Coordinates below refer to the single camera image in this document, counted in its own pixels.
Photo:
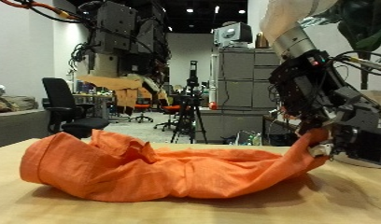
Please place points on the orange button-up shirt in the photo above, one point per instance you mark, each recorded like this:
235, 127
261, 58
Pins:
158, 177

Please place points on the dark side table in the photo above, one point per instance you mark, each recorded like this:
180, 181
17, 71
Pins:
273, 119

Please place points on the tall grey metal cabinet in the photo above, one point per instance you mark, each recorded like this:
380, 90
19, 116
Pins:
240, 77

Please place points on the white ceiling light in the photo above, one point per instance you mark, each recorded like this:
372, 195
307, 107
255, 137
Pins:
216, 9
190, 10
241, 11

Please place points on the copper kettle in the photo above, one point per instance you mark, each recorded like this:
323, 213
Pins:
261, 41

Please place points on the plastic bottles bag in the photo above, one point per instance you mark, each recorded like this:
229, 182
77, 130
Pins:
251, 139

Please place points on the office desk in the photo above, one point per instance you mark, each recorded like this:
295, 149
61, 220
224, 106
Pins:
95, 97

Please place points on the low grey cabinet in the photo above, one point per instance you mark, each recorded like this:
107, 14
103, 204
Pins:
232, 124

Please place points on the green leafy plant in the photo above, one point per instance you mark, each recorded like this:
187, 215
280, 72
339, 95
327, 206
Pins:
365, 28

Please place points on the red ball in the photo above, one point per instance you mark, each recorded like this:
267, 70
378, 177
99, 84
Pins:
214, 106

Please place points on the black office chair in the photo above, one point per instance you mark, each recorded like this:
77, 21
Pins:
58, 93

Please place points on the orange office chair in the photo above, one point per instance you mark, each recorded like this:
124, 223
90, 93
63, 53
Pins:
143, 107
171, 109

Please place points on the grey CRT monitor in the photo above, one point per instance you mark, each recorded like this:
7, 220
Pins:
233, 33

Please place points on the brown cushion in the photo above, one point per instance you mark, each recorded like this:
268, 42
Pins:
17, 104

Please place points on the grey sofa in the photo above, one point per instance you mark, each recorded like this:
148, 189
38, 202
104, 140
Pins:
17, 127

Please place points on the black camera tripod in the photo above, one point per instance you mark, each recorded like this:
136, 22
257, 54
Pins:
192, 81

